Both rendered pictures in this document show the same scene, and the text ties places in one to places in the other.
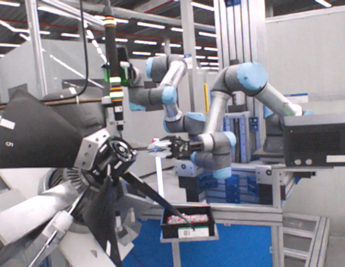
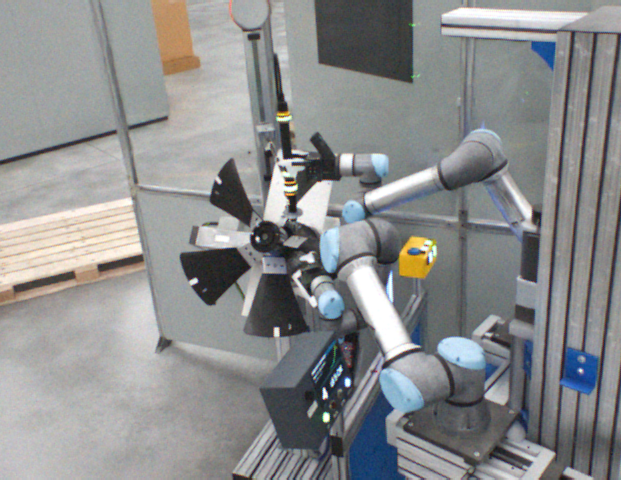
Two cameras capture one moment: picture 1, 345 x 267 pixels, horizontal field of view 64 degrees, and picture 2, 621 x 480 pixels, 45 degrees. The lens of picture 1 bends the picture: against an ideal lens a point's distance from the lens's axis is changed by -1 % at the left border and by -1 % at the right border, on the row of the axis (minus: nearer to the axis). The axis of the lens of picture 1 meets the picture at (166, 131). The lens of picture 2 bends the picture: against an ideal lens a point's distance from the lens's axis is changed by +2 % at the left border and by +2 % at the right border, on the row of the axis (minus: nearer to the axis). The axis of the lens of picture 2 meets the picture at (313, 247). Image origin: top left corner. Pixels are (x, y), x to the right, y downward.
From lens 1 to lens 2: 2.75 m
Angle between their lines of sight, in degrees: 93
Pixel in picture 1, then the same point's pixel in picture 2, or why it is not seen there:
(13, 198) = (230, 224)
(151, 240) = not seen: hidden behind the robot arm
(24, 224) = (210, 241)
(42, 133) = (231, 194)
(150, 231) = not seen: hidden behind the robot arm
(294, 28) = not seen: outside the picture
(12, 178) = (269, 210)
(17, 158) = (220, 203)
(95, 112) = (300, 191)
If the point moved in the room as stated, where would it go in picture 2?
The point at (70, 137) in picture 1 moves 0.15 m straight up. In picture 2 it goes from (244, 206) to (240, 167)
